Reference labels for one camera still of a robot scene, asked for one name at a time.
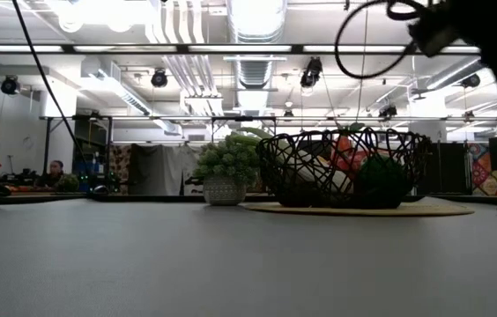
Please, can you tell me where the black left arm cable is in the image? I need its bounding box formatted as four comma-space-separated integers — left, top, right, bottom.
10, 0, 98, 195

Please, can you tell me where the overhead LED light bar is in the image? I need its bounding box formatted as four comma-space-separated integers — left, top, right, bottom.
0, 42, 483, 56

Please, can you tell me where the black aluminium table frame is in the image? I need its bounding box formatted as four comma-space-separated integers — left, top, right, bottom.
0, 192, 497, 207

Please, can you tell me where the grey hanging cloth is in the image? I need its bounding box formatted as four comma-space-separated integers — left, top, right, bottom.
128, 143, 201, 195

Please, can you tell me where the black background rig frame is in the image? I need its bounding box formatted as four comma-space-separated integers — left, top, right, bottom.
39, 114, 497, 149

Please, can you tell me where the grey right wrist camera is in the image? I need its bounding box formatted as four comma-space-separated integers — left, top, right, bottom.
408, 15, 459, 58

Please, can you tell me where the small background plant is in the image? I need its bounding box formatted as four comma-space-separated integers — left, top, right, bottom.
56, 173, 81, 194

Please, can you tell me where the black ceiling spotlight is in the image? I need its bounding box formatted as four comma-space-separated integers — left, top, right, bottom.
0, 74, 21, 96
460, 72, 482, 89
300, 55, 323, 89
150, 68, 169, 88

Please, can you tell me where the orange carrot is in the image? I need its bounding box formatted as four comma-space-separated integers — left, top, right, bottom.
334, 122, 367, 171

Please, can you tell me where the black wire basket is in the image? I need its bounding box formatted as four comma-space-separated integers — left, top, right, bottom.
255, 127, 433, 210

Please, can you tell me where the green lime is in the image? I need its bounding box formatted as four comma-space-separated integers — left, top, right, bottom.
353, 156, 408, 208

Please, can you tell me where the potted green succulent plant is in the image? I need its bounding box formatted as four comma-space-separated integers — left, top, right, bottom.
193, 133, 262, 207

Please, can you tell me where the black right camera cable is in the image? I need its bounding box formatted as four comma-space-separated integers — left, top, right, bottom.
334, 0, 430, 80

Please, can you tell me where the round woven placemat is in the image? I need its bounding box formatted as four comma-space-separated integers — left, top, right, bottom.
241, 200, 476, 217

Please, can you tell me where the green celery bunch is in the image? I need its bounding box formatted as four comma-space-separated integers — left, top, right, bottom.
241, 126, 355, 195

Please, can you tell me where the grey table mat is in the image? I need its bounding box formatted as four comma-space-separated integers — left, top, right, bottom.
0, 197, 497, 317

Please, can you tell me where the person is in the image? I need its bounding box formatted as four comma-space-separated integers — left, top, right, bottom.
35, 158, 67, 189

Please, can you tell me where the silver ventilation duct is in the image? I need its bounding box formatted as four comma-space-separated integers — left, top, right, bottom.
226, 0, 289, 105

